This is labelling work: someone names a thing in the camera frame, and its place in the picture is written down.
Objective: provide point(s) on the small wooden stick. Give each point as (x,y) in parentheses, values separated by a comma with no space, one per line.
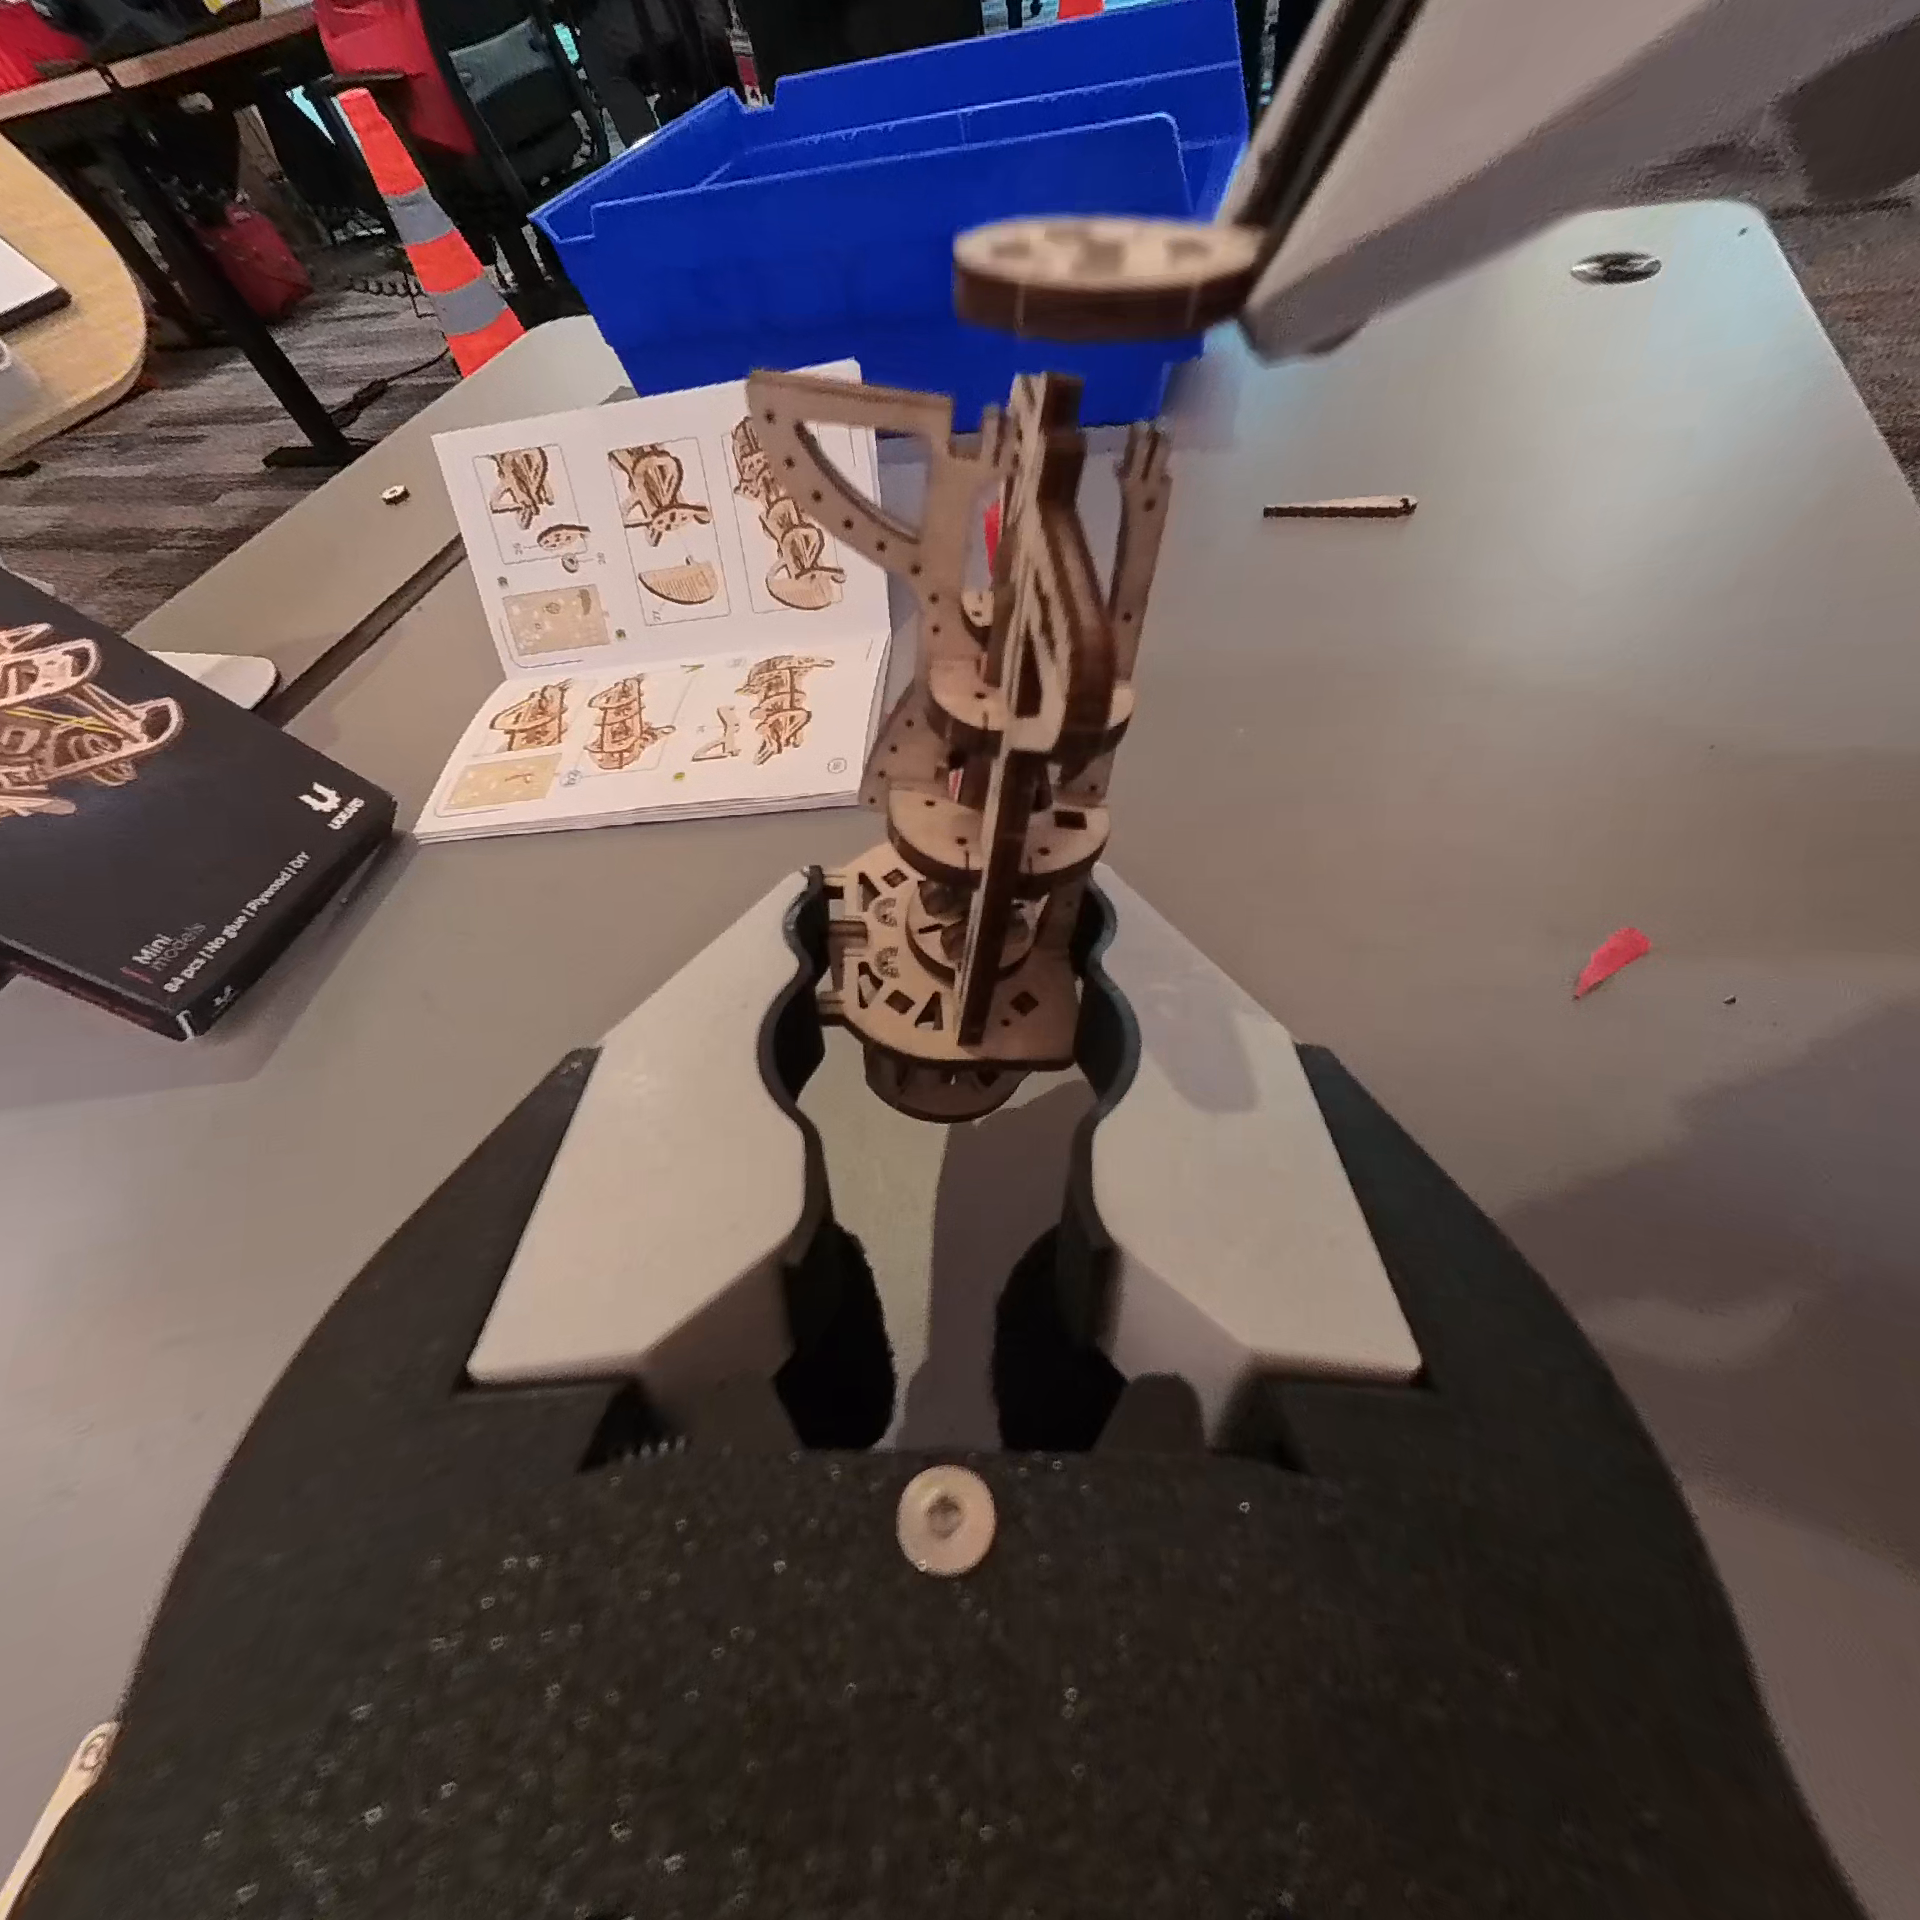
(1336,508)

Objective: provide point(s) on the blue plastic bin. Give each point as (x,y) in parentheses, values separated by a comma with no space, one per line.
(900,224)

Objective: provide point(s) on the orange traffic cone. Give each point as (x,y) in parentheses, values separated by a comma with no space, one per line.
(442,269)

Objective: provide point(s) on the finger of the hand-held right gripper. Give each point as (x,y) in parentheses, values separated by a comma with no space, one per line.
(1500,135)

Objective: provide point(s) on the wooden parts sheet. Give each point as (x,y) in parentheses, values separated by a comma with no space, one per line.
(43,1816)

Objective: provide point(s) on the white instruction booklet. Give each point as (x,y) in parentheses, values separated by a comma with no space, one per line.
(644,749)

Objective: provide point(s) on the red office chair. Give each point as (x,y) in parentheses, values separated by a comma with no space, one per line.
(399,75)

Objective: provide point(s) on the black model kit box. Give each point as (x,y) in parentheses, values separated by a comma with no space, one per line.
(180,839)

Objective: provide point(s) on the wooden mechanical model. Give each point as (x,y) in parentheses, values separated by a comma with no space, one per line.
(961,960)

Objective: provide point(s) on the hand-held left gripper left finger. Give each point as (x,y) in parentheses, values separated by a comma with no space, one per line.
(644,1201)

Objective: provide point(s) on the dark wooden desk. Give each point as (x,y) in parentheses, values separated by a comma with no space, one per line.
(180,66)

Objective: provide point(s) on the red bag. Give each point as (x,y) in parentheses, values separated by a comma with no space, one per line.
(255,264)

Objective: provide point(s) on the red rubber scrap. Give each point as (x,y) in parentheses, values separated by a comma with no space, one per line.
(1607,962)

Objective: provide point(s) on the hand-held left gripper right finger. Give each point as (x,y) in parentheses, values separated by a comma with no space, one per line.
(1244,1201)

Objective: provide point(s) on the oval wooden disc part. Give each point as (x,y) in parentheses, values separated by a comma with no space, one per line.
(1095,277)

